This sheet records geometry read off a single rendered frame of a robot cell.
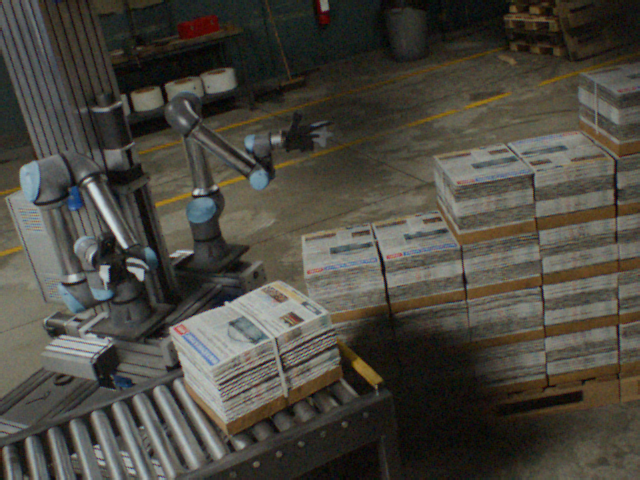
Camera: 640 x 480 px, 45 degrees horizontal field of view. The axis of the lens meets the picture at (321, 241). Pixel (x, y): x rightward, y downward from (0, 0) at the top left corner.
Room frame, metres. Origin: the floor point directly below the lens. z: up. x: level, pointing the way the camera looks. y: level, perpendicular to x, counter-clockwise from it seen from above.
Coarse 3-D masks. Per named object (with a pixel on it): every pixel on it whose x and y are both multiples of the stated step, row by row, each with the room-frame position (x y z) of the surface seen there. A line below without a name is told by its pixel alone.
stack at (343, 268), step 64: (320, 256) 2.65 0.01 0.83; (384, 256) 2.55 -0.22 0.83; (448, 256) 2.51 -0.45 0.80; (512, 256) 2.51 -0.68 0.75; (576, 256) 2.50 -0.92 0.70; (384, 320) 2.51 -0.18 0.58; (448, 320) 2.51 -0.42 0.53; (512, 320) 2.51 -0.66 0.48; (576, 320) 2.50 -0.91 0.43; (448, 384) 2.51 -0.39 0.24; (576, 384) 2.50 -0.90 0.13
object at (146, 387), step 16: (144, 384) 2.03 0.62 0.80; (160, 384) 2.01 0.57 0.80; (96, 400) 1.99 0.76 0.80; (112, 400) 1.97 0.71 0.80; (128, 400) 1.98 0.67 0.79; (176, 400) 2.03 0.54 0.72; (64, 416) 1.93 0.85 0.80; (80, 416) 1.92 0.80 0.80; (112, 416) 1.95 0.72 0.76; (160, 416) 2.00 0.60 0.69; (16, 432) 1.90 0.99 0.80; (32, 432) 1.88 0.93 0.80; (64, 432) 1.90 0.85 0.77; (0, 448) 1.84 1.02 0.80; (48, 448) 1.88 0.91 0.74; (0, 464) 1.83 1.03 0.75; (48, 464) 1.88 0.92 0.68
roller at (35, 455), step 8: (32, 440) 1.84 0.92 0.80; (40, 440) 1.86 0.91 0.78; (32, 448) 1.80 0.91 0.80; (40, 448) 1.81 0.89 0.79; (32, 456) 1.77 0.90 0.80; (40, 456) 1.77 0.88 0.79; (32, 464) 1.73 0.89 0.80; (40, 464) 1.73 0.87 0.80; (32, 472) 1.70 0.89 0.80; (40, 472) 1.69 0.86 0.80; (48, 472) 1.71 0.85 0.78
